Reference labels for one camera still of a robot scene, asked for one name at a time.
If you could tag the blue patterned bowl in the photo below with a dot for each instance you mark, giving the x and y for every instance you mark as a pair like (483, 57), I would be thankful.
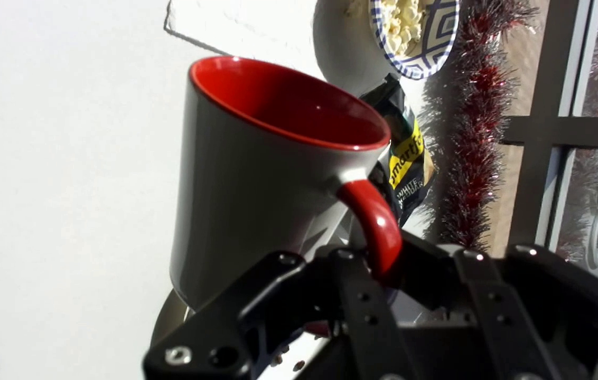
(416, 34)

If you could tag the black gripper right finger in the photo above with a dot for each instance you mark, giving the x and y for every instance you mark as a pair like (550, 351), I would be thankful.
(565, 316)

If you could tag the red tinsel garland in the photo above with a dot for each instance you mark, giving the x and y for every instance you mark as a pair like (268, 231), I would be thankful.
(469, 126)

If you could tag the black yellow snack packet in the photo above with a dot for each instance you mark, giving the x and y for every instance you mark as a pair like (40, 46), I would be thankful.
(406, 159)

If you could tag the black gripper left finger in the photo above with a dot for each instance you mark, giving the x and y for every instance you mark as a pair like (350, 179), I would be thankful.
(242, 324)

